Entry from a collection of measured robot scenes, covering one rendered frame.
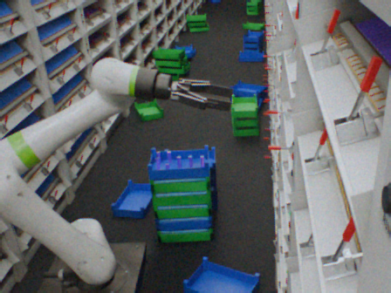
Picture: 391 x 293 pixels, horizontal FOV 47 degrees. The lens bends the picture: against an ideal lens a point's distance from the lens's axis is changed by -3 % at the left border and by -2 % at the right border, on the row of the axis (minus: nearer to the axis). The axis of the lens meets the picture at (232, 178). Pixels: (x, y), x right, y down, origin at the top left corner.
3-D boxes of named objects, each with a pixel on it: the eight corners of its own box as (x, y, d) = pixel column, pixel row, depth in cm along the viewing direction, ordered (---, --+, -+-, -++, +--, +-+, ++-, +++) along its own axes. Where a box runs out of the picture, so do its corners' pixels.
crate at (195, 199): (153, 207, 232) (151, 194, 228) (156, 186, 250) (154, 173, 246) (210, 203, 233) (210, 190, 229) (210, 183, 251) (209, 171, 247)
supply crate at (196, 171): (149, 180, 224) (147, 166, 220) (153, 160, 242) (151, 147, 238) (209, 176, 225) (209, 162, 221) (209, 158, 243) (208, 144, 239)
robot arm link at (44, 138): (34, 153, 131) (16, 125, 133) (45, 165, 142) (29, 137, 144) (138, 92, 139) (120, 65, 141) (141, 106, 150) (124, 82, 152)
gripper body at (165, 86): (159, 92, 138) (188, 98, 139) (153, 102, 131) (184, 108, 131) (161, 69, 134) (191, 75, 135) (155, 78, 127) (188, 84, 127)
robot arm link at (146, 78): (135, 69, 126) (143, 59, 133) (133, 107, 132) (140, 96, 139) (157, 72, 126) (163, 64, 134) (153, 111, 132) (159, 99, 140)
